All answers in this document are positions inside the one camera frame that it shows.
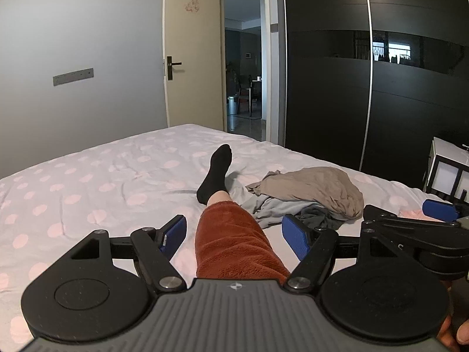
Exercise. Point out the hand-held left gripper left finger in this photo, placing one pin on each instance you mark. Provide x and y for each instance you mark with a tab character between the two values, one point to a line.
175	233

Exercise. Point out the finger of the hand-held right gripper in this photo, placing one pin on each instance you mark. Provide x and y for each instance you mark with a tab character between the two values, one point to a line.
439	209
381	212

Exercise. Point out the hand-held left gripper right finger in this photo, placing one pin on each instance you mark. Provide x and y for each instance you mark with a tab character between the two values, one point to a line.
295	234

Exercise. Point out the taupe garment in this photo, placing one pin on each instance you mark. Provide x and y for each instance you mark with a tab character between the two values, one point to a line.
322	187

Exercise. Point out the person's right hand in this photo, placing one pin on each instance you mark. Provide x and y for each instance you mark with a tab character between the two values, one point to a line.
462	337

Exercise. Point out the pink cloth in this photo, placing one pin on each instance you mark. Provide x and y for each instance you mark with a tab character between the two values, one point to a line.
412	213

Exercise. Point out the dark grey garment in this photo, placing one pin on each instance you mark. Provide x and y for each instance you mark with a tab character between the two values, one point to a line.
318	216

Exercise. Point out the white side cabinet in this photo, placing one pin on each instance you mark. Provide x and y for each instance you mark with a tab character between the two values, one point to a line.
445	174

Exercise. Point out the light blue-grey garment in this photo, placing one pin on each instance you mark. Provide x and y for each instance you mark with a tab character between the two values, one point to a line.
269	209

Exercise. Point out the person's leg in rust pants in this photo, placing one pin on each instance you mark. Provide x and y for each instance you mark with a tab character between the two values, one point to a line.
231	242

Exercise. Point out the black sock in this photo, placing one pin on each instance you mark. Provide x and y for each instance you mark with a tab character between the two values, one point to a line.
214	176

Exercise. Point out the polka dot bed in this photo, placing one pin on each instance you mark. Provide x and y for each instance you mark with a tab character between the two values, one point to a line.
110	190

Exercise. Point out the black wardrobe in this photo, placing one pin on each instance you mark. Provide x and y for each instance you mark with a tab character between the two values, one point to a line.
329	99

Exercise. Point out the silver trash can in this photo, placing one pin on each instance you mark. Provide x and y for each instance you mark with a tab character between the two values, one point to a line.
233	106

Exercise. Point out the wooden chair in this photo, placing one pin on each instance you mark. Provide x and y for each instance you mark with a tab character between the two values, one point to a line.
243	91

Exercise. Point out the cream door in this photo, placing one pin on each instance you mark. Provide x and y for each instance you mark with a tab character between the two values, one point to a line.
194	62

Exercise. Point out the pink flower sticker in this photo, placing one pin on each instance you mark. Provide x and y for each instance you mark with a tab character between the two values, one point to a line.
192	5

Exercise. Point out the white door frame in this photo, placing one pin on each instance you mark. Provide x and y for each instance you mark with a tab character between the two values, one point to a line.
273	80

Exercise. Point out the grey wall plate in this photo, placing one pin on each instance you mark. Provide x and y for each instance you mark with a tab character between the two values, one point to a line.
73	77

